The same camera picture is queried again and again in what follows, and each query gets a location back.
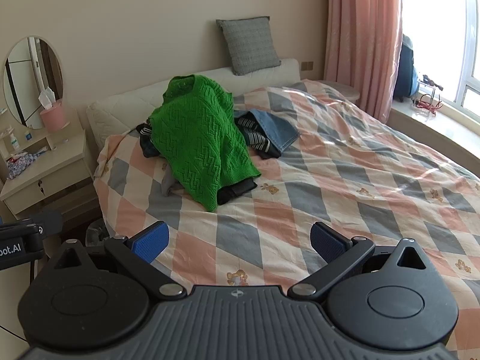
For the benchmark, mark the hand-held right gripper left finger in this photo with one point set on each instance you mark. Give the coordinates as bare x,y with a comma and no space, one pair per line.
150,243

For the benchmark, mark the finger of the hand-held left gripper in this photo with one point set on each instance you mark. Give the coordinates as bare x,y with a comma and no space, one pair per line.
48,220

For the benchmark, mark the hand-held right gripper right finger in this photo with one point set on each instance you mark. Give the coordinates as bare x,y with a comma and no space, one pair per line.
327,243

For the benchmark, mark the green knit sweater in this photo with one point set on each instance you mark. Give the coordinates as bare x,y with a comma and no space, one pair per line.
198,138

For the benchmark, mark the cream dressing table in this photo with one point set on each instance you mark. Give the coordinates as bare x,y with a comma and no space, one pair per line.
48,172

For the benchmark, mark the trash bin with bag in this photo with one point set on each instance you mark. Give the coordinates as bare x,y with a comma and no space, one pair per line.
95,232

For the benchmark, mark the patterned cloth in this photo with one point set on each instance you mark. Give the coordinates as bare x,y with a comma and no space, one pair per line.
20,162

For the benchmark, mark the checkered bed quilt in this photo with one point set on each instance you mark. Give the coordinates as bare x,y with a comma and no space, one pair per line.
337,172

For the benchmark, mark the white lotion bottle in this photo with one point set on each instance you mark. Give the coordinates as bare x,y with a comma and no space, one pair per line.
13,143

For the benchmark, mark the pink tissue box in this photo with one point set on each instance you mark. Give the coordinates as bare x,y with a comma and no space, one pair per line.
53,116

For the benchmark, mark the blue jeans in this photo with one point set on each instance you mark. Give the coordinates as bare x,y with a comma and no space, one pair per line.
275,127

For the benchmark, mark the black white striped garment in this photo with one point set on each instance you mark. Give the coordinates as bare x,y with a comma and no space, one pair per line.
255,138

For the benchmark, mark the white padded headboard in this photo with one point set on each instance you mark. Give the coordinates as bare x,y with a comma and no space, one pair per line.
123,108

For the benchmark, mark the oval mirror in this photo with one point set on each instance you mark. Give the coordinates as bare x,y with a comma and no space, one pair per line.
26,75

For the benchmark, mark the round white nightstand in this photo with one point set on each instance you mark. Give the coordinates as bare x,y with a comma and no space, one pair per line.
337,88

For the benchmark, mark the white window sill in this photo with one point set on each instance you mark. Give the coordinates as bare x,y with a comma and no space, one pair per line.
442,131

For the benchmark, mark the small glass side table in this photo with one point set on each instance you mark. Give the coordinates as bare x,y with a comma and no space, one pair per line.
431,86

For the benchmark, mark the dark blue hanging garment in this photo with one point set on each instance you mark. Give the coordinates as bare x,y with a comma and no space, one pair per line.
407,71

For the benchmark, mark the grey pillow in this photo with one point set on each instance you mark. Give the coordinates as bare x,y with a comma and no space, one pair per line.
249,45

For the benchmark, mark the pink curtain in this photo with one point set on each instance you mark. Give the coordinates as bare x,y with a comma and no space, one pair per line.
360,26

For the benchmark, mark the white framed window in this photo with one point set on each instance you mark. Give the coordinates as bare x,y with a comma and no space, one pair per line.
450,26

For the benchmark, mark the brown wall switch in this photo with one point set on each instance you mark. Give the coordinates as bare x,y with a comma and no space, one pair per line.
306,65

